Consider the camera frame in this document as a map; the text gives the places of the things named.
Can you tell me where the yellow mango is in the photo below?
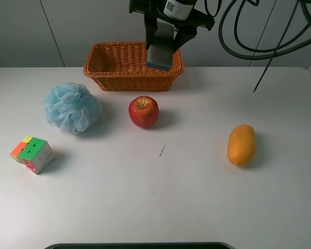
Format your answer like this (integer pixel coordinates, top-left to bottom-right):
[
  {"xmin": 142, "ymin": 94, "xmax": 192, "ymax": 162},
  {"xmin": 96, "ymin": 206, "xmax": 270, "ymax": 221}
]
[{"xmin": 227, "ymin": 124, "xmax": 256, "ymax": 166}]

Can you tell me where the black looped cable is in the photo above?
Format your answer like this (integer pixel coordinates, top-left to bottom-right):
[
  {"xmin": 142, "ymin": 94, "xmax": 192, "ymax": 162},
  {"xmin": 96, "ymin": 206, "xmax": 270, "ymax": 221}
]
[{"xmin": 218, "ymin": 0, "xmax": 311, "ymax": 61}]

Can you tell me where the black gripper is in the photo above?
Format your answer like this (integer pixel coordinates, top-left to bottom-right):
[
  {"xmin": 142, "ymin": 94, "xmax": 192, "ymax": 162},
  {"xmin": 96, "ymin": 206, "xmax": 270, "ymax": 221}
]
[{"xmin": 129, "ymin": 0, "xmax": 215, "ymax": 53}]

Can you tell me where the brown wicker basket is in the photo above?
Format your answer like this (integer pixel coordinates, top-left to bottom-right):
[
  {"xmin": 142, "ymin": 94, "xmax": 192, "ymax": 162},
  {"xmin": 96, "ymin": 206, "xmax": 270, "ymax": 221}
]
[{"xmin": 83, "ymin": 41, "xmax": 185, "ymax": 92}]

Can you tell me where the blue mesh bath sponge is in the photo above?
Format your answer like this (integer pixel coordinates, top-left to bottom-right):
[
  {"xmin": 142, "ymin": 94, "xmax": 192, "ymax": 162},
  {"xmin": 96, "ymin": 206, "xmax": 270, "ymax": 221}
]
[{"xmin": 43, "ymin": 82, "xmax": 103, "ymax": 133}]

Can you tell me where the thin black cable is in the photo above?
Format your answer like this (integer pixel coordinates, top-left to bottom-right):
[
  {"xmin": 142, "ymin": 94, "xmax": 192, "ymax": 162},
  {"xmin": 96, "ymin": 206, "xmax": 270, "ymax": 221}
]
[{"xmin": 252, "ymin": 0, "xmax": 300, "ymax": 93}]

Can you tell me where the red apple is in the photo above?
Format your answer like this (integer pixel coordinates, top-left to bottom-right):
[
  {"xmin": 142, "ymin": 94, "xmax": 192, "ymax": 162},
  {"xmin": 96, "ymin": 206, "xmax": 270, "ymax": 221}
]
[{"xmin": 129, "ymin": 96, "xmax": 160, "ymax": 129}]

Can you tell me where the grey blue board eraser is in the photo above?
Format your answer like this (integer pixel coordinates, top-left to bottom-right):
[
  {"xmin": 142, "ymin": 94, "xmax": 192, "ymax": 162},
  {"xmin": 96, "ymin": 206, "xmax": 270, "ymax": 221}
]
[{"xmin": 146, "ymin": 21, "xmax": 174, "ymax": 71}]

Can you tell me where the colourful puzzle cube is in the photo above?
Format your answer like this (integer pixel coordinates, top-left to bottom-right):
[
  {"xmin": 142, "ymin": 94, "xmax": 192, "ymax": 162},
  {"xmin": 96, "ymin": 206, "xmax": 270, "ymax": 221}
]
[{"xmin": 10, "ymin": 135, "xmax": 55, "ymax": 175}]

